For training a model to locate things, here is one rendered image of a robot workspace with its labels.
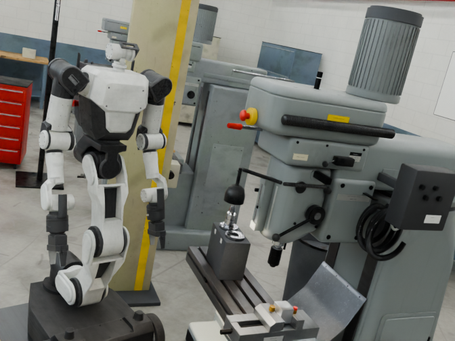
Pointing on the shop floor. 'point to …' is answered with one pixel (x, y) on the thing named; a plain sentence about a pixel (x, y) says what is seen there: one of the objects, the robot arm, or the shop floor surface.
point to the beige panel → (183, 14)
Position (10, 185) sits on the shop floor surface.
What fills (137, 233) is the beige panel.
